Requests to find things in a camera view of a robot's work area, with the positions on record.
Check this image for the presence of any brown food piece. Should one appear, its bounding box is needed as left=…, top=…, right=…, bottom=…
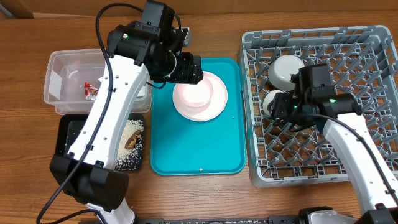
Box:
left=124, top=130, right=142, bottom=150

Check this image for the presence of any black tray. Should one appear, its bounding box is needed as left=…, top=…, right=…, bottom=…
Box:
left=55, top=113, right=144, bottom=172

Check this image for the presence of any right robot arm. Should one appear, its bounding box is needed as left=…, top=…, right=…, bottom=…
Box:
left=262, top=90, right=397, bottom=223

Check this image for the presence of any small pink plate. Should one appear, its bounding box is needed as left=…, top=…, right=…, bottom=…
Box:
left=177, top=77, right=213, bottom=108

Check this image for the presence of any teal plastic tray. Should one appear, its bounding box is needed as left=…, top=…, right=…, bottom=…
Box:
left=150, top=58, right=246, bottom=175

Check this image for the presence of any grey bowl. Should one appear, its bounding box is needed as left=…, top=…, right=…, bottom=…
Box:
left=267, top=55, right=305, bottom=91

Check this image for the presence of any metal frame post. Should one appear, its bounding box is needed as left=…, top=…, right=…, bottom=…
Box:
left=0, top=4, right=16, bottom=19

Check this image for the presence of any large white plate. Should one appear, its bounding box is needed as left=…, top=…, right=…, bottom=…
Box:
left=172, top=71, right=228, bottom=122

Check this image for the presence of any grey dish rack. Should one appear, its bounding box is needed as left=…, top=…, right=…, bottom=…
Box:
left=238, top=26, right=397, bottom=187

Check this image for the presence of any white cup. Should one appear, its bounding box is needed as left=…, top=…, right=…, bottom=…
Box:
left=262, top=90, right=283, bottom=117

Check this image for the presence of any red snack wrapper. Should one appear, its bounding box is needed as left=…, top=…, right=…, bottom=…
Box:
left=84, top=82, right=99, bottom=100

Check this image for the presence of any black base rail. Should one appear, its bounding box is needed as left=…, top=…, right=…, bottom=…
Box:
left=133, top=207, right=355, bottom=224

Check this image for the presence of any spilled rice pile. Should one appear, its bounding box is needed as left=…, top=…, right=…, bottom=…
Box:
left=115, top=120, right=144, bottom=171

